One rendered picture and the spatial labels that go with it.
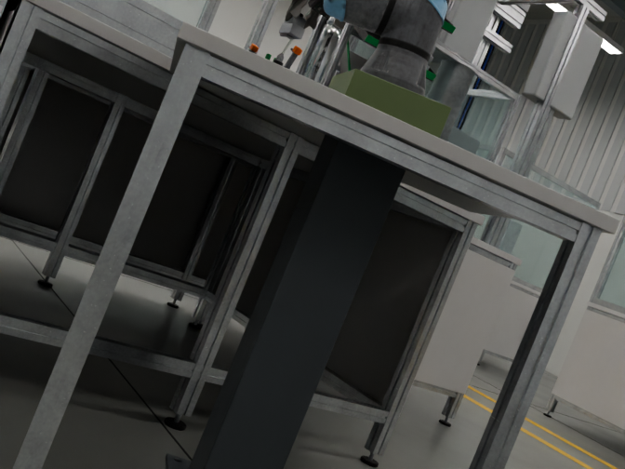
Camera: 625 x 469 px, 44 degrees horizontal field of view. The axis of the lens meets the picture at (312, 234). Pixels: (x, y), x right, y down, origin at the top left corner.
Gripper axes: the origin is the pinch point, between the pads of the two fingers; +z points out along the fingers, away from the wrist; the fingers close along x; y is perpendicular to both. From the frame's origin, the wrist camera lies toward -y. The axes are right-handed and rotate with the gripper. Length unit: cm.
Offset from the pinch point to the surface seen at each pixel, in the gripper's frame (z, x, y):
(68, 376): 26, -54, 115
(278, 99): -22, -40, 82
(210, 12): 14.2, -18.9, -6.2
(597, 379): 132, 396, -45
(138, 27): 8, -47, 30
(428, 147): -33, -15, 91
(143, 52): 8, -47, 40
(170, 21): 4.7, -40.8, 27.2
